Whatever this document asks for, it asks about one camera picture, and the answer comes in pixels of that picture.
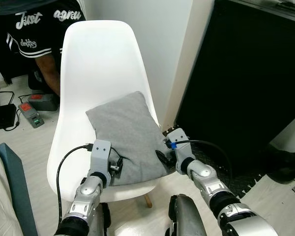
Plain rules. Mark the grey fabric pillow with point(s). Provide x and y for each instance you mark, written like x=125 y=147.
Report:
x=130 y=137

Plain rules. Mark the grey battery with red label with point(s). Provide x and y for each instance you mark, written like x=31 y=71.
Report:
x=44 y=101

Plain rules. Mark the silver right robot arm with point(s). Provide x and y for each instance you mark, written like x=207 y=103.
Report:
x=216 y=191

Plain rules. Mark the person in black shorts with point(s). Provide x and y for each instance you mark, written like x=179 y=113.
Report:
x=34 y=29

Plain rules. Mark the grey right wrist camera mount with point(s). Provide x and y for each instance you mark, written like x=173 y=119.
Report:
x=178 y=145

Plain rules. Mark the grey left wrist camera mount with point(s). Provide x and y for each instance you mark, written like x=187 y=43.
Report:
x=100 y=156

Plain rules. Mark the black shoe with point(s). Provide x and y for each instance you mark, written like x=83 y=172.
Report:
x=285 y=164

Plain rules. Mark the grey right robot leg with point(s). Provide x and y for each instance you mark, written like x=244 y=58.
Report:
x=187 y=219

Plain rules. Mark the grey robot leg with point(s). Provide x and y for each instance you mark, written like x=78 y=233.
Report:
x=104 y=221
x=187 y=219

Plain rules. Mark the tall black cabinet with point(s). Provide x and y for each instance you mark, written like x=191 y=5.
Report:
x=246 y=73

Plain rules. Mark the grey left robot leg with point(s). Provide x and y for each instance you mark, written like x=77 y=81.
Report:
x=104 y=221

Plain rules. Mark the white plastic shell chair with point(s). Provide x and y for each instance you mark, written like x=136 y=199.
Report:
x=101 y=59

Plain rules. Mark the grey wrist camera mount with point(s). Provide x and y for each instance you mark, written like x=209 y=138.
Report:
x=100 y=156
x=178 y=145

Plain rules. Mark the black power box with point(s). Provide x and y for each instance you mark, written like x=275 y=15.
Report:
x=4 y=117

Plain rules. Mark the black foam floor mat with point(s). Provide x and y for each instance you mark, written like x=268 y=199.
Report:
x=241 y=179

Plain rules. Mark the bed with white sheet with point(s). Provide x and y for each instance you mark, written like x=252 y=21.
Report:
x=12 y=196

